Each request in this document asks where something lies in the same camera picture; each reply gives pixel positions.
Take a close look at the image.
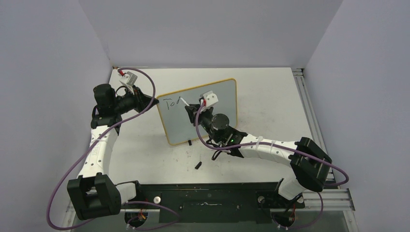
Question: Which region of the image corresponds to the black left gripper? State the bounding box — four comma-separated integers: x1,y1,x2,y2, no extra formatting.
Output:
112,85,159,115

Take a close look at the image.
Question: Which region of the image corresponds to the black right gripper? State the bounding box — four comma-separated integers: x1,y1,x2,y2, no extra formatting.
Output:
187,103,221,144

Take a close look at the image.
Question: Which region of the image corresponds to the black whiteboard marker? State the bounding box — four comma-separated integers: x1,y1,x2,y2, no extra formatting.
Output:
179,97,189,106

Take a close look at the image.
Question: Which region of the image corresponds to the yellow-framed whiteboard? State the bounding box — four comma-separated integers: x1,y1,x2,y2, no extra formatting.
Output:
157,78,238,145

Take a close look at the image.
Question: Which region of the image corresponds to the black marker cap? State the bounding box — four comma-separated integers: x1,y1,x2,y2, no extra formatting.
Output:
195,161,202,170

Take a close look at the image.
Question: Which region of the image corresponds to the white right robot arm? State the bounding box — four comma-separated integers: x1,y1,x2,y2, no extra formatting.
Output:
185,104,332,207

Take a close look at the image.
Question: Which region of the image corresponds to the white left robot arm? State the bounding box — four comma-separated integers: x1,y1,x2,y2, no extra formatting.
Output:
67,84,159,220

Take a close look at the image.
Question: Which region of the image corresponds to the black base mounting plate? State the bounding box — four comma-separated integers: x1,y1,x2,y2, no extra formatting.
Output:
122,182,319,224

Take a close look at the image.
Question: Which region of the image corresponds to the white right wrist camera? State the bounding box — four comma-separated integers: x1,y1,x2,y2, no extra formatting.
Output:
199,90,219,110

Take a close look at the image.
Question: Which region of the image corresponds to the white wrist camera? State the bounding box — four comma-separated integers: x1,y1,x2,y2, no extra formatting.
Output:
119,71,138,93
199,90,219,110

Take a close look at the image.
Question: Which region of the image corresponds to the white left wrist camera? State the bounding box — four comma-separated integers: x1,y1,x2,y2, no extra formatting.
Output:
119,71,138,93

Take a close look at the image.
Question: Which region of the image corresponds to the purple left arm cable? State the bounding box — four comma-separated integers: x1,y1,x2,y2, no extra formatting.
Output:
45,67,182,231

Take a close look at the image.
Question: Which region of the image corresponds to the aluminium rail frame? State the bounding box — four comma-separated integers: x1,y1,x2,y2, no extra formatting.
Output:
292,68,355,211

